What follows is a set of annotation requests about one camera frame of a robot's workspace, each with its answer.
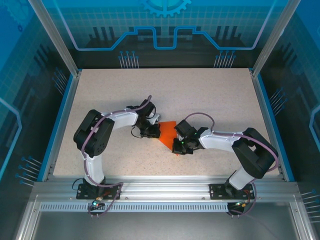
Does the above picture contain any cable connector with green light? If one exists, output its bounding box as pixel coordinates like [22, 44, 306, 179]
[90, 196, 104, 209]
[234, 199, 251, 209]

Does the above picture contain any aluminium mounting rail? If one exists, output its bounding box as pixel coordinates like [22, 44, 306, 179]
[31, 174, 302, 204]

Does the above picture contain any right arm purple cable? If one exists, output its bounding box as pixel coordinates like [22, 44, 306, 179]
[184, 112, 280, 219]

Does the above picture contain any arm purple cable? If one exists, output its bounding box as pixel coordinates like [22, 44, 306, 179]
[184, 112, 280, 219]
[81, 94, 153, 219]

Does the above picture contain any orange paper sheet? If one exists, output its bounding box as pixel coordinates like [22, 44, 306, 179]
[156, 120, 186, 157]

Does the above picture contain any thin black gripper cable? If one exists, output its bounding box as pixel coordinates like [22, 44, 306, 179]
[130, 126, 144, 139]

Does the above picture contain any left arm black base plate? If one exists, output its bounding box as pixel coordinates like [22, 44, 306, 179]
[75, 183, 122, 201]

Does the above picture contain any slotted aluminium cable duct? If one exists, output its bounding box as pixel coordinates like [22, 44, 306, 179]
[39, 202, 230, 213]

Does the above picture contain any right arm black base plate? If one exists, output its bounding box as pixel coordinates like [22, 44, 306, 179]
[209, 183, 255, 201]

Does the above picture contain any blue table edge strip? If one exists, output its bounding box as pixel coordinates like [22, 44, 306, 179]
[36, 74, 76, 183]
[257, 74, 296, 183]

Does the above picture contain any aluminium side rail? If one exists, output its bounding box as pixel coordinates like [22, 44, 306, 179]
[251, 71, 286, 182]
[40, 71, 82, 183]

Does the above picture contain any aluminium frame post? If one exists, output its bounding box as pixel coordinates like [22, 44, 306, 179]
[250, 0, 303, 78]
[26, 0, 83, 78]

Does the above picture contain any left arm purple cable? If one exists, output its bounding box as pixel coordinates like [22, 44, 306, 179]
[81, 94, 153, 219]

